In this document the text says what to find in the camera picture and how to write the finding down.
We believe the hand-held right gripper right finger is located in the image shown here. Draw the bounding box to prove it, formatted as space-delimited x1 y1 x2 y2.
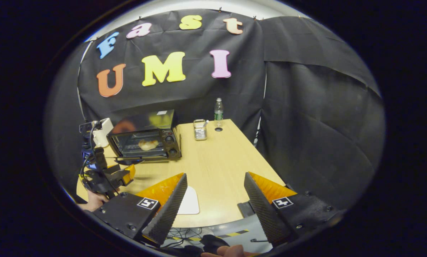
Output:
243 172 345 249

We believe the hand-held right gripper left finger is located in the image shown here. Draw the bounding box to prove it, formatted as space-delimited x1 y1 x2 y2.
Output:
91 173 188 247

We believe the golden bread roll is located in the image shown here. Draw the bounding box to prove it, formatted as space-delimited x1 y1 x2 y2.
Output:
138 139 159 151

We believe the black electric oven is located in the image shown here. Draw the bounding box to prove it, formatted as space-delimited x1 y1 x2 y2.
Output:
106 109 182 166

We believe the white oval plate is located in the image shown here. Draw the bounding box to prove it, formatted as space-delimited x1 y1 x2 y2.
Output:
177 186 200 215

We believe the white toaster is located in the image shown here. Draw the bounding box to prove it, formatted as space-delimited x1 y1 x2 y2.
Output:
91 118 114 148

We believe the dark rounded object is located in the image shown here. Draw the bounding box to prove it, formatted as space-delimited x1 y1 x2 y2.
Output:
200 234 230 255

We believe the clear ribbed container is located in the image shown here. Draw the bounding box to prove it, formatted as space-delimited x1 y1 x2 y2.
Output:
193 119 210 141

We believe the clear plastic water bottle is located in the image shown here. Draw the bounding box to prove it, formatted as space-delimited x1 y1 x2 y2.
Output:
214 97 224 121

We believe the black backdrop cloth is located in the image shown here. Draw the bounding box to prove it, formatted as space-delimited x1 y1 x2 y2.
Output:
44 8 386 211

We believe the black cable bundle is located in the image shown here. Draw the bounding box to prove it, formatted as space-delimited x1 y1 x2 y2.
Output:
164 226 204 249

